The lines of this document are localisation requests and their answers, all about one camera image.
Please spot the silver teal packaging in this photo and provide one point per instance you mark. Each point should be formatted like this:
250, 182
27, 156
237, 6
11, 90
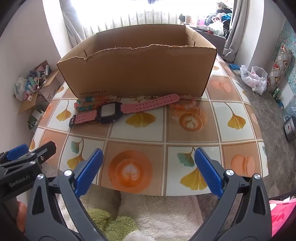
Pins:
35, 118

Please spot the clear plastic bag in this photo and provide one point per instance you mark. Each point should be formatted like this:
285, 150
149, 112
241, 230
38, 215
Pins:
290, 109

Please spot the green fluffy mat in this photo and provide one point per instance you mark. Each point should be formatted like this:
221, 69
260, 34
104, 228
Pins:
108, 220

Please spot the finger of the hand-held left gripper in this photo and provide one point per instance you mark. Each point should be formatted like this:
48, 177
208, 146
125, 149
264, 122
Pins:
46, 150
17, 151

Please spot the person's left hand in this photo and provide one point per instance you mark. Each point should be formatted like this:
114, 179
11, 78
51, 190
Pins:
21, 214

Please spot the white fluffy rug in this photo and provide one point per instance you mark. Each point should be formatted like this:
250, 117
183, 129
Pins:
157, 213

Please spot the tile print cushion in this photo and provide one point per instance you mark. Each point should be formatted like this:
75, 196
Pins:
281, 64

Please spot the pile of colourful small items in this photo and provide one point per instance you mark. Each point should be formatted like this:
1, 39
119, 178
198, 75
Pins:
34, 80

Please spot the pile of clothes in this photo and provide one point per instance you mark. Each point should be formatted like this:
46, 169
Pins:
218, 17

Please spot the dark grey round appliance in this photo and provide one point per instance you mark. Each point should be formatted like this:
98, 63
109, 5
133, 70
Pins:
290, 128

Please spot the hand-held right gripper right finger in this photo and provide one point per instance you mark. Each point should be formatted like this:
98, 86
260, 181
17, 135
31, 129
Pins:
208, 171

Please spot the small blue object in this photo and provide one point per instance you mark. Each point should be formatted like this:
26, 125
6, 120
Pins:
234, 66

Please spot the pink cloth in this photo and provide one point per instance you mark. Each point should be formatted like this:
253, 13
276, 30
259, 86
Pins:
282, 215

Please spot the large brown cardboard box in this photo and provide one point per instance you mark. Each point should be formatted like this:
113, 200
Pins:
138, 69

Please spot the dark cabinet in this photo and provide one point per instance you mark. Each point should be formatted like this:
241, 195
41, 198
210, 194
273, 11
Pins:
217, 44

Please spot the grey curtain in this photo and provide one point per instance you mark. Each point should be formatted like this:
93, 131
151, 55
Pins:
235, 30
71, 20

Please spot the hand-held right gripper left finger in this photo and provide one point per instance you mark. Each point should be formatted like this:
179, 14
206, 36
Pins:
89, 171

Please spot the open cardboard box with clutter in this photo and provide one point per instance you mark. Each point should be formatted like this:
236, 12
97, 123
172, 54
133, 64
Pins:
49, 90

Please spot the white plastic bag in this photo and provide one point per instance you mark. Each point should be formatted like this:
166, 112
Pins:
254, 80

